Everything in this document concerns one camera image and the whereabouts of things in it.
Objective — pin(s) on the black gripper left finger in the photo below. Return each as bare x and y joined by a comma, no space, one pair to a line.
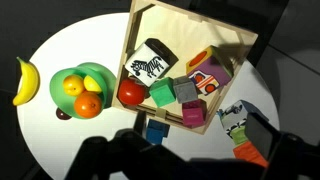
140,122

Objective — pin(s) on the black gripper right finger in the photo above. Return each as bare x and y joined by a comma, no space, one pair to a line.
261,135

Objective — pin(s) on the dark purple toy plum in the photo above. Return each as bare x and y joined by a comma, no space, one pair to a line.
62,115

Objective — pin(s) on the red toy tomato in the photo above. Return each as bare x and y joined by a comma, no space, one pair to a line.
131,92

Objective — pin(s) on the toy orange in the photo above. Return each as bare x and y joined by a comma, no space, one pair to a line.
87,105

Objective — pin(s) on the yellow toy lemon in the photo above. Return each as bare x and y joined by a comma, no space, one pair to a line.
92,84

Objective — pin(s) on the yellow-orange round toy fruit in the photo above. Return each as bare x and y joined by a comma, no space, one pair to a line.
73,85

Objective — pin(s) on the green plastic bowl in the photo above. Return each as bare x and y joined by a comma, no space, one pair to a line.
58,90

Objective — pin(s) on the yellow toy banana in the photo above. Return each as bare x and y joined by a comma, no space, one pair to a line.
28,83

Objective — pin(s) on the small dark blue cube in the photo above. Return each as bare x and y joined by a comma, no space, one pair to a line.
156,131

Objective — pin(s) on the small green foam cube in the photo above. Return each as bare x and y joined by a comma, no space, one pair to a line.
162,93

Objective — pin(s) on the small magenta foam cube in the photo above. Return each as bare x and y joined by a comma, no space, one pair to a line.
194,115

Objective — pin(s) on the small gray foam cube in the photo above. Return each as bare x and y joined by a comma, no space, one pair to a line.
185,90

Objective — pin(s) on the purple yellow picture cube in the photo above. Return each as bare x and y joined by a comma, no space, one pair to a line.
213,66

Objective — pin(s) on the wooden tray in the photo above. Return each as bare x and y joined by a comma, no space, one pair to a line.
180,30

